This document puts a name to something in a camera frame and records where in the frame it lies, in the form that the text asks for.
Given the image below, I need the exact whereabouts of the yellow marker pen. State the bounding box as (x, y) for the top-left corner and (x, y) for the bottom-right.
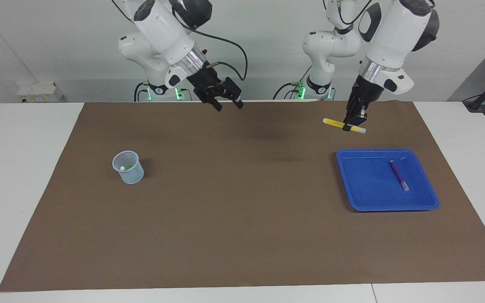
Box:
(322, 118), (367, 134)

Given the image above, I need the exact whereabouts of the blue plastic tray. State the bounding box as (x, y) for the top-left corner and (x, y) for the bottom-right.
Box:
(336, 148), (440, 212)

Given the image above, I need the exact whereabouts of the purple marker pen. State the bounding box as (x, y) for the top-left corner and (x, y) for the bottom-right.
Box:
(389, 160), (410, 192)

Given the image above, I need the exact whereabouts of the translucent white plastic cup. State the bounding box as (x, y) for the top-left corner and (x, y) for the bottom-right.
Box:
(112, 150), (145, 185)

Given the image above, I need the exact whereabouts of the brown table mat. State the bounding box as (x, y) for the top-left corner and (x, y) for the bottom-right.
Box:
(0, 101), (485, 292)

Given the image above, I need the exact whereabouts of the white power strip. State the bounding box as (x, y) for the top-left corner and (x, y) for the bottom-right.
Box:
(16, 82), (64, 103)

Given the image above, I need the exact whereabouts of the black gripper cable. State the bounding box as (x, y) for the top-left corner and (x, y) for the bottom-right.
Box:
(171, 0), (248, 82)

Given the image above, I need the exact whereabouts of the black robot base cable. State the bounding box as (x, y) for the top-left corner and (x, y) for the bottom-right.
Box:
(134, 81), (150, 102)
(273, 67), (310, 101)

